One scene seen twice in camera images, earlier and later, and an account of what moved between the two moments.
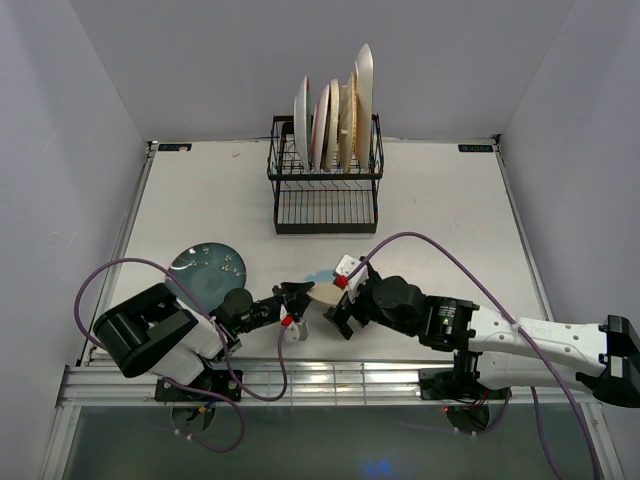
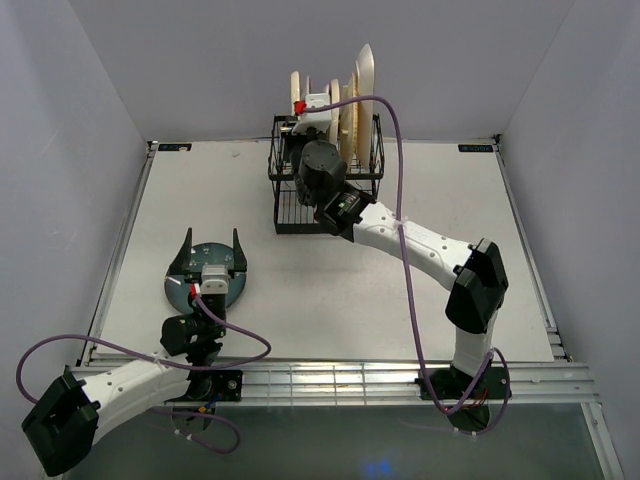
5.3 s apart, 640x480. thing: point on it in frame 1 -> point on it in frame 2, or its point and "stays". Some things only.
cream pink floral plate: [331, 150] stays
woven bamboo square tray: [348, 119] stays
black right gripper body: [365, 309] -> [299, 140]
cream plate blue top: [324, 287] -> [294, 90]
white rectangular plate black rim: [364, 102] stays
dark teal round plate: [208, 269] stays
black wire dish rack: [322, 202] stays
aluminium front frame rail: [294, 385] stays
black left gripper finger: [293, 291] -> [182, 264]
